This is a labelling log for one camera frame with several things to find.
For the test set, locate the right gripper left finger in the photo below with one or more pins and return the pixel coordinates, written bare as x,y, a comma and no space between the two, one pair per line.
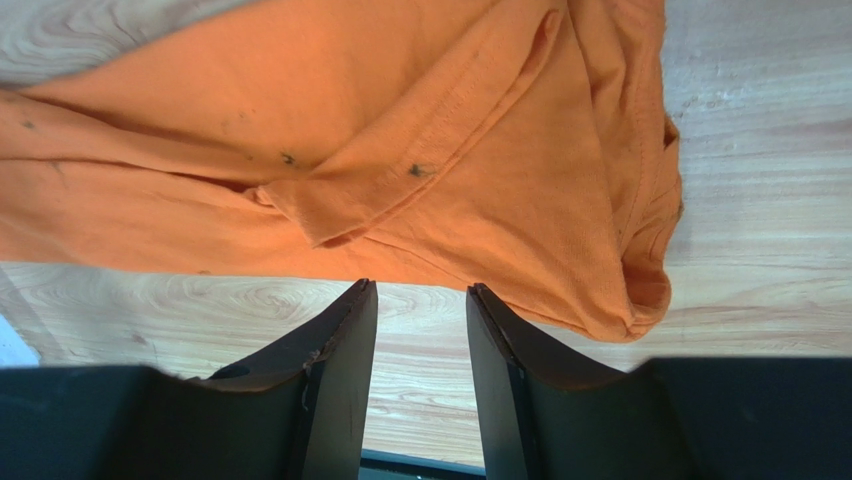
295,409

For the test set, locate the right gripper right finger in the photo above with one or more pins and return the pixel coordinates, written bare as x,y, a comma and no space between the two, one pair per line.
547,411

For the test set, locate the orange t shirt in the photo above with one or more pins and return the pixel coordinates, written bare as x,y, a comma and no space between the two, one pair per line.
522,144

